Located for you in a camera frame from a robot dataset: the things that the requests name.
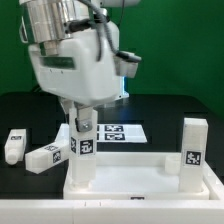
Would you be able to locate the white L-shaped obstacle fence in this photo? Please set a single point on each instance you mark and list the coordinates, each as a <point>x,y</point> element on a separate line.
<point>209,211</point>

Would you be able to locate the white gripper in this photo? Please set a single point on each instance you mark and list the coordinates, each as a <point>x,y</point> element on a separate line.
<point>75,75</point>

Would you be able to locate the white marker base plate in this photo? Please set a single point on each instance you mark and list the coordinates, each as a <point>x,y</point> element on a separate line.
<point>120,133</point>

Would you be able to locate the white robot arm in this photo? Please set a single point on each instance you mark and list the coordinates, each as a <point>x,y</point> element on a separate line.
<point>45,23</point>

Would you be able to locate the white desk top tray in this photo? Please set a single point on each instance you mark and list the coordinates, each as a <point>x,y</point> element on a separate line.
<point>134,176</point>

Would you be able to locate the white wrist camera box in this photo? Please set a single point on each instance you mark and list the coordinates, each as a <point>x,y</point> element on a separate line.
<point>126,64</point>

